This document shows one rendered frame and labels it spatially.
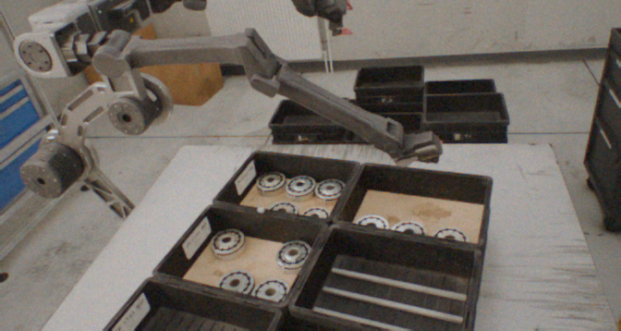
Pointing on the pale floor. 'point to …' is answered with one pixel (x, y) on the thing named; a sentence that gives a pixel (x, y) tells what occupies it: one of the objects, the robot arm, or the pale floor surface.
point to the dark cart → (607, 137)
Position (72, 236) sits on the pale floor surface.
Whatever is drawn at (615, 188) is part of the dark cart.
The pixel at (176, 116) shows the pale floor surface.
